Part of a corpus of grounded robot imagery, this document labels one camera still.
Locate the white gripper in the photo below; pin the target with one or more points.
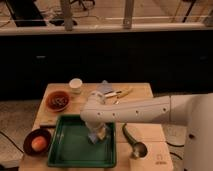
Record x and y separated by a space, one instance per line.
96 128

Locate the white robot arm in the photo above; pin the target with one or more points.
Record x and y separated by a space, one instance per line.
195 111

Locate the green plastic tray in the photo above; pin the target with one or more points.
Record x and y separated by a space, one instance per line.
72 148

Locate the wooden table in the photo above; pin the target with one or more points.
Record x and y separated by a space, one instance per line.
152 135

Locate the brown bowl with contents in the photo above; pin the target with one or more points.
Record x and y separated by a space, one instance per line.
57 101

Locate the white paper cup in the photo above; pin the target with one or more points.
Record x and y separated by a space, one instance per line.
76 85

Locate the orange fruit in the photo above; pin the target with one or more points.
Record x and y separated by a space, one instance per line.
39 143

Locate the dark bowl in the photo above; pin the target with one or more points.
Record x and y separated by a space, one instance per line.
27 147

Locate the white handled knife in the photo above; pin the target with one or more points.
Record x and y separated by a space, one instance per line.
112 94

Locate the yellow handled utensil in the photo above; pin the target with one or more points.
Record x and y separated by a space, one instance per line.
123 93

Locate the green handled metal scoop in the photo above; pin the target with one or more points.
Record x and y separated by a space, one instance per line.
139 149

